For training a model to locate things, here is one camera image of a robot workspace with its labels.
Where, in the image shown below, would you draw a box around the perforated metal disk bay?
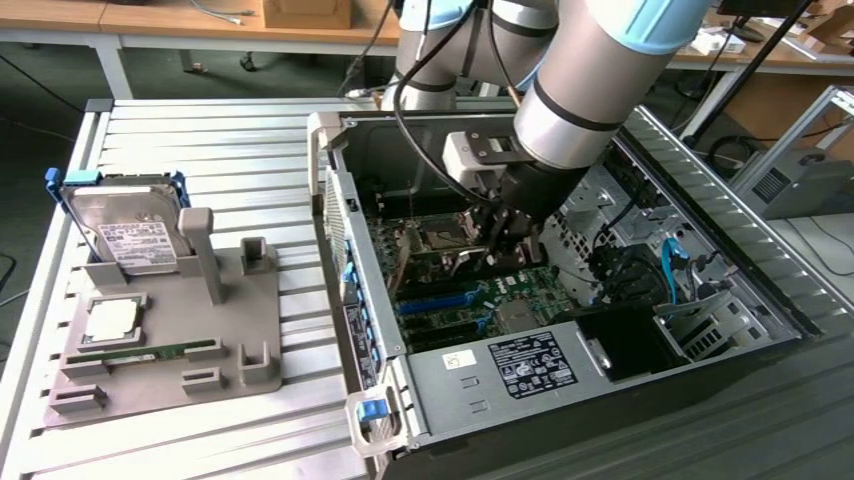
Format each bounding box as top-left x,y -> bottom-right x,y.
657,294 -> 762,366

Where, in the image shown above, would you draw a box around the blue long expansion slot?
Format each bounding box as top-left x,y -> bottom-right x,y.
396,292 -> 473,315

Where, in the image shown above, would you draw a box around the grey plastic parts rack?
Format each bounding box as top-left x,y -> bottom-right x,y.
40,207 -> 286,432

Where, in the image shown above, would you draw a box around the grey wrist camera housing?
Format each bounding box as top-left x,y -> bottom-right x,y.
442,130 -> 535,189

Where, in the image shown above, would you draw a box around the blue SATA wire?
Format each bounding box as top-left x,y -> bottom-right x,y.
663,238 -> 689,306

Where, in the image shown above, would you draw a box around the brown cardboard box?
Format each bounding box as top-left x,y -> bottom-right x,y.
262,0 -> 354,30

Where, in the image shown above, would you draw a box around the blue case latch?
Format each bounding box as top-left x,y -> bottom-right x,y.
356,399 -> 387,426

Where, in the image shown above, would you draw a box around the black monitor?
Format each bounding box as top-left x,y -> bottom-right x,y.
717,0 -> 813,16

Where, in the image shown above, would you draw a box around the silver hard disk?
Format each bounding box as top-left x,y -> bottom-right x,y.
68,184 -> 183,277

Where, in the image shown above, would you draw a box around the open grey PC case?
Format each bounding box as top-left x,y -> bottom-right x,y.
304,103 -> 827,480

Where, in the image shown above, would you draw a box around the black tripod pole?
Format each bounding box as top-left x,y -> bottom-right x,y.
678,0 -> 819,149

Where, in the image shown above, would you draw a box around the CPU socket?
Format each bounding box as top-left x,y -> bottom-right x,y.
416,214 -> 482,251

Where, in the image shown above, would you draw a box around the green RAM stick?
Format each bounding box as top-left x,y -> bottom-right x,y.
66,339 -> 219,364

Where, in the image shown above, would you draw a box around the black power wire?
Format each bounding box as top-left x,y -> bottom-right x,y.
585,197 -> 669,307

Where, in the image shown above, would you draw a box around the green motherboard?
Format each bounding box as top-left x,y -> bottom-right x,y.
363,209 -> 602,351

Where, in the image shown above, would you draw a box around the hard drive in blue caddy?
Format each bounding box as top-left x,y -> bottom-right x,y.
42,168 -> 194,264

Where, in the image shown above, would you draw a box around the silver CPU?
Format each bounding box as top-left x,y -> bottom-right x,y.
86,299 -> 143,345

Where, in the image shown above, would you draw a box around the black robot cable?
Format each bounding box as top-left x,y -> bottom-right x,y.
391,0 -> 515,211

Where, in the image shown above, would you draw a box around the black long expansion slot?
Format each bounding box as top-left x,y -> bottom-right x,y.
404,319 -> 497,342

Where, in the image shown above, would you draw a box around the small white box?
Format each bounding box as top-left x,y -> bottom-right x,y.
689,27 -> 750,56

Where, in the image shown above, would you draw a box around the silver power supply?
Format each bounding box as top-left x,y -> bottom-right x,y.
404,321 -> 609,437

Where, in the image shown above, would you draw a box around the aluminium profile frame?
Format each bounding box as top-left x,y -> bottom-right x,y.
730,83 -> 854,194

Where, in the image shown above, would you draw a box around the brown cardboard pieces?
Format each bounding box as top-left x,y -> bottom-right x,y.
803,0 -> 854,51

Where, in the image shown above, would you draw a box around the wooden desk white legs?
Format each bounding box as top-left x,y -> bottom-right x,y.
0,0 -> 406,101
666,19 -> 854,141

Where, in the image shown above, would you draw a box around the grey machine box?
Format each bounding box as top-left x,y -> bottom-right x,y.
751,148 -> 854,221

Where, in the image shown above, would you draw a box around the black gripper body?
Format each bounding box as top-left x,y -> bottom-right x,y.
493,162 -> 586,224

